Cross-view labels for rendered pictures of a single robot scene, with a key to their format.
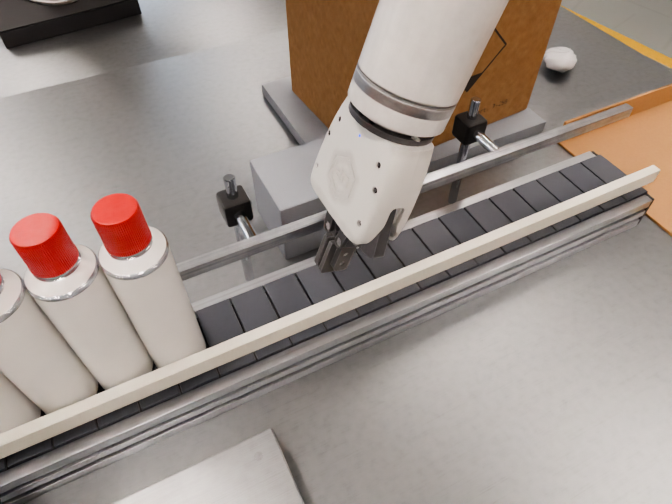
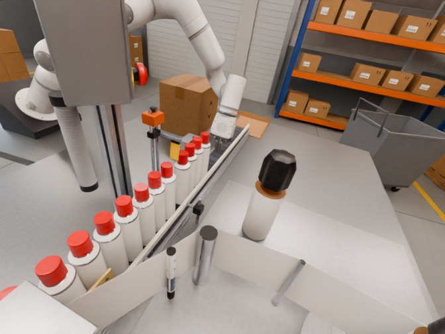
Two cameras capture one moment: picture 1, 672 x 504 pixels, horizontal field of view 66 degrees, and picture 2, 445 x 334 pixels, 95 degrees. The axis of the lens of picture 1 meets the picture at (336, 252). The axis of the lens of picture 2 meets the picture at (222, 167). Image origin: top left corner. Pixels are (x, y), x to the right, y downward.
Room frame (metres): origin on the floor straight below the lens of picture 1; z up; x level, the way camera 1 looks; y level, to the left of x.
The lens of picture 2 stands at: (-0.26, 0.59, 1.43)
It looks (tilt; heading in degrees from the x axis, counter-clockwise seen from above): 35 degrees down; 313
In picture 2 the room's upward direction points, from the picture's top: 10 degrees clockwise
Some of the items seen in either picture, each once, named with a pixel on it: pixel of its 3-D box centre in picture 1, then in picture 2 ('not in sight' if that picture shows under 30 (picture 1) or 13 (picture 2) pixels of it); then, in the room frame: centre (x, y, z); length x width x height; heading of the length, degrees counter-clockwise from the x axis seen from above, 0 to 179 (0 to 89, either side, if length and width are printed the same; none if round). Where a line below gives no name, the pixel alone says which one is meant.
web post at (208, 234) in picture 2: not in sight; (204, 257); (-0.08, 0.39, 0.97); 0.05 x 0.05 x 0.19
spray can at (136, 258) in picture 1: (153, 293); (202, 156); (0.26, 0.15, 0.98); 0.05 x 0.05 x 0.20
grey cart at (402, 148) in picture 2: not in sight; (382, 148); (-0.03, -2.35, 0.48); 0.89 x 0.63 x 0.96; 53
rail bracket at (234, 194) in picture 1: (248, 246); not in sight; (0.37, 0.10, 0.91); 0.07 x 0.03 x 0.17; 27
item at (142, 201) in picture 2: not in sight; (144, 215); (0.11, 0.46, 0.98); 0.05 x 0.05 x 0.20
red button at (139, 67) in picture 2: not in sight; (138, 74); (0.13, 0.43, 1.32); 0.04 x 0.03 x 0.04; 172
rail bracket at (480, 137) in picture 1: (473, 164); not in sight; (0.50, -0.17, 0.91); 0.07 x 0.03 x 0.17; 27
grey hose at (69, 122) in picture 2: not in sight; (77, 147); (0.17, 0.55, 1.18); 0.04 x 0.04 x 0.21
